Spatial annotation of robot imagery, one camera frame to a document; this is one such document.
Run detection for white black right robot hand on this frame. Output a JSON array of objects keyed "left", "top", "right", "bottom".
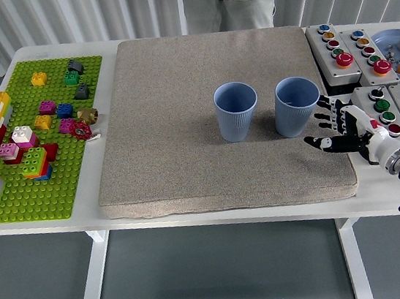
[{"left": 298, "top": 84, "right": 400, "bottom": 176}]

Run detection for blue ribbed cup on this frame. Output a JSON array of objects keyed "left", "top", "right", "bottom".
[
  {"left": 211, "top": 79, "right": 263, "bottom": 145},
  {"left": 268, "top": 74, "right": 326, "bottom": 141}
]

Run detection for white pleated curtain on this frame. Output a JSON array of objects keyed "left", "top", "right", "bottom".
[{"left": 0, "top": 0, "right": 400, "bottom": 77}]

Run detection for grey emergency-stop button box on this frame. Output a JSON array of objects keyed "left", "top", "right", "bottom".
[
  {"left": 338, "top": 24, "right": 400, "bottom": 91},
  {"left": 304, "top": 20, "right": 364, "bottom": 90}
]

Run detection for small metal keys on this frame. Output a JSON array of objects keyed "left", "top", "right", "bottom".
[{"left": 384, "top": 44, "right": 398, "bottom": 64}]

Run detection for light blue plate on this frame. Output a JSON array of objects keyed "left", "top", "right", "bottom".
[{"left": 370, "top": 27, "right": 400, "bottom": 85}]

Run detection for dark grey curved brick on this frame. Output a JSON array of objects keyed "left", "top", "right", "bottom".
[
  {"left": 72, "top": 82, "right": 91, "bottom": 102},
  {"left": 65, "top": 57, "right": 86, "bottom": 76}
]

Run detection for green toy brick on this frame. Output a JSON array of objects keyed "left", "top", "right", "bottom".
[{"left": 62, "top": 69, "right": 82, "bottom": 88}]

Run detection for white table leg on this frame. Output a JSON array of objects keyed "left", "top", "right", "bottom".
[
  {"left": 69, "top": 227, "right": 119, "bottom": 299},
  {"left": 334, "top": 214, "right": 374, "bottom": 299}
]

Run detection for brass valve red handwheel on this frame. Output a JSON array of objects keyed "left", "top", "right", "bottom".
[{"left": 66, "top": 105, "right": 102, "bottom": 142}]

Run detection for yellow toy brick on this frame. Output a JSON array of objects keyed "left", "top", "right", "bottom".
[
  {"left": 32, "top": 113, "right": 53, "bottom": 132},
  {"left": 29, "top": 70, "right": 49, "bottom": 88}
]

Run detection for blue toy brick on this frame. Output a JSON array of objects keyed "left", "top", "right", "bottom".
[{"left": 55, "top": 102, "right": 75, "bottom": 120}]

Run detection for grey-brown fabric mat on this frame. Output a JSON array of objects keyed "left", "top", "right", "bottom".
[{"left": 78, "top": 12, "right": 362, "bottom": 232}]

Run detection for magenta toy brick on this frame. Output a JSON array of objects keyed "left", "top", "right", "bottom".
[
  {"left": 37, "top": 99, "right": 58, "bottom": 117},
  {"left": 56, "top": 117, "right": 77, "bottom": 135}
]

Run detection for red toy brick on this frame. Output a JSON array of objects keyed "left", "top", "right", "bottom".
[{"left": 39, "top": 142, "right": 61, "bottom": 164}]

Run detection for white pink brick stack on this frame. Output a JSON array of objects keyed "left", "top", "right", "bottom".
[{"left": 9, "top": 123, "right": 41, "bottom": 152}]

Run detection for green orange blue brick stack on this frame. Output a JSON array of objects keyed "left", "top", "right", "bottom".
[{"left": 18, "top": 145, "right": 55, "bottom": 185}]

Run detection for pink dark red brick stack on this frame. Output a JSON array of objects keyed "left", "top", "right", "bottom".
[{"left": 0, "top": 140, "right": 26, "bottom": 167}]

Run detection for green studded baseplate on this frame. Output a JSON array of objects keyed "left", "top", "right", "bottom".
[{"left": 0, "top": 50, "right": 124, "bottom": 229}]

